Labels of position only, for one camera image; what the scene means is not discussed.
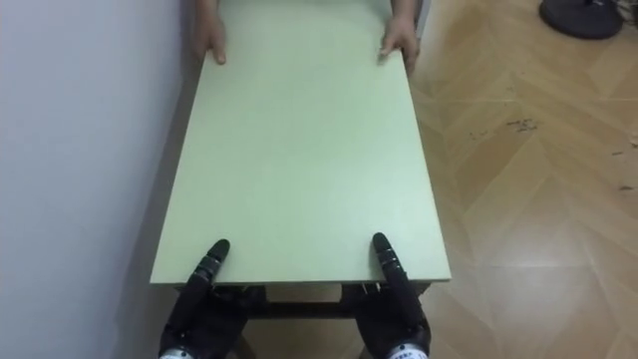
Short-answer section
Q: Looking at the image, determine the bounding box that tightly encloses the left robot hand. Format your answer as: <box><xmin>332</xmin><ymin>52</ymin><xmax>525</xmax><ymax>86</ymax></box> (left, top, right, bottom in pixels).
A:
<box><xmin>158</xmin><ymin>238</ymin><xmax>267</xmax><ymax>358</ymax></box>

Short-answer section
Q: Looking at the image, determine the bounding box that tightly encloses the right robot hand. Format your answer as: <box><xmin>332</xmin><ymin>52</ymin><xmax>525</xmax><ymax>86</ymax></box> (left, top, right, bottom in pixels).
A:
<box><xmin>341</xmin><ymin>231</ymin><xmax>433</xmax><ymax>358</ymax></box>

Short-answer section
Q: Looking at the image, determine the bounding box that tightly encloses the pale green table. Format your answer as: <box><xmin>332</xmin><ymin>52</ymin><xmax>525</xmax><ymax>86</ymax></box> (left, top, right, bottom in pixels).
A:
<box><xmin>150</xmin><ymin>0</ymin><xmax>453</xmax><ymax>359</ymax></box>

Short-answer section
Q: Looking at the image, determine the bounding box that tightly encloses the round black stand base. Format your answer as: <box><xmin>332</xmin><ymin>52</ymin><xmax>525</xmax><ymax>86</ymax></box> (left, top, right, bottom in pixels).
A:
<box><xmin>538</xmin><ymin>0</ymin><xmax>625</xmax><ymax>41</ymax></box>

